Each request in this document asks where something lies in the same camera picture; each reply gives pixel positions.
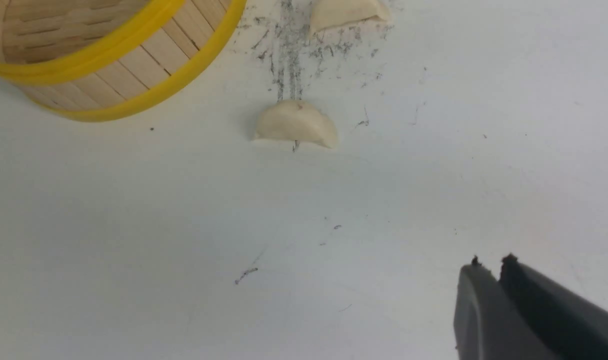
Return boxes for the bamboo steamer tray yellow rim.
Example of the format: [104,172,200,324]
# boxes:
[0,0,246,122]

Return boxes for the white dumpling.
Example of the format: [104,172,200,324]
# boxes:
[253,99,339,149]
[309,0,391,35]

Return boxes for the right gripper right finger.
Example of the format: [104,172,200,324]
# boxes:
[499,254,608,360]

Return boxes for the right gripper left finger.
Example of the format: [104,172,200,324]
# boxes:
[454,256,564,360]

